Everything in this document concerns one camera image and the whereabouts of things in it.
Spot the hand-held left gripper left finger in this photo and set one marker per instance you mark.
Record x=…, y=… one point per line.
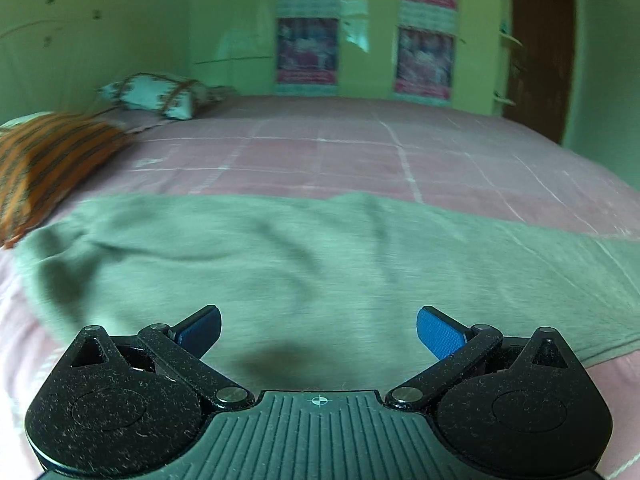
x=201, y=327

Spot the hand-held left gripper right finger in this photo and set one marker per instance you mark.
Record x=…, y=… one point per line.
x=440, y=330

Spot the grey-green pants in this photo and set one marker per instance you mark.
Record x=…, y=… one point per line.
x=300, y=270

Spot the bed with pink checked sheet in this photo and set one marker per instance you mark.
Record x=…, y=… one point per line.
x=350, y=150

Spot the pink pillow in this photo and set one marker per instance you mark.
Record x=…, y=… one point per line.
x=135, y=120

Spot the orange striped pillow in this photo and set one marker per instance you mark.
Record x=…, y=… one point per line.
x=40, y=160

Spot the teal patterned pillow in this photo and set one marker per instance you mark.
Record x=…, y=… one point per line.
x=150, y=92

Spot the white patterned pillow near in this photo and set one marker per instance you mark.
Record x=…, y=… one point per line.
x=20, y=120

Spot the brown wooden door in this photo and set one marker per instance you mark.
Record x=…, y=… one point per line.
x=542, y=50

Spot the white corner shelf unit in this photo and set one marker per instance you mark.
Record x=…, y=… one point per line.
x=510, y=37

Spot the white glossy wardrobe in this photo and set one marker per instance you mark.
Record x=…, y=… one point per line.
x=235, y=20

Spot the white bed headboard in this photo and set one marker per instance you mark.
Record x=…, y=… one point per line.
x=75, y=35

